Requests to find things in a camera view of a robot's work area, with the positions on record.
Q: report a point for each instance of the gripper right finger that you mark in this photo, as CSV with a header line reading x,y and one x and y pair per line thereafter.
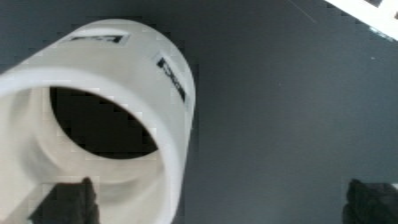
x,y
372,203

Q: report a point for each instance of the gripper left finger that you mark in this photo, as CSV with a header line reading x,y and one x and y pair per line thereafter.
x,y
68,206

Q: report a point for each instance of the white lamp shade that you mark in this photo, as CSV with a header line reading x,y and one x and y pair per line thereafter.
x,y
97,112

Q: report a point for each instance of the white marker sheet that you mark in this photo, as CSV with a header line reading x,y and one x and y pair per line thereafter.
x,y
375,12

